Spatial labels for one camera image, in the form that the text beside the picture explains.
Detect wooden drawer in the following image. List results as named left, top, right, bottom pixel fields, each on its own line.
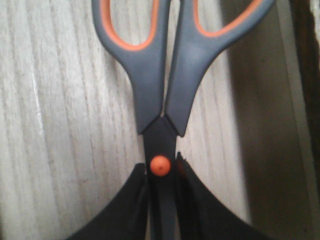
left=0, top=0, right=320, bottom=240

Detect grey orange scissors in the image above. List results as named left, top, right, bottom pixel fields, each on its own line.
left=91, top=0, right=273, bottom=240

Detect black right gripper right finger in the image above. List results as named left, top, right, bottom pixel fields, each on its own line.
left=174, top=151, right=253, bottom=240

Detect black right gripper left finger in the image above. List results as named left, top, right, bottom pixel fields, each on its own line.
left=68, top=163, right=148, bottom=240

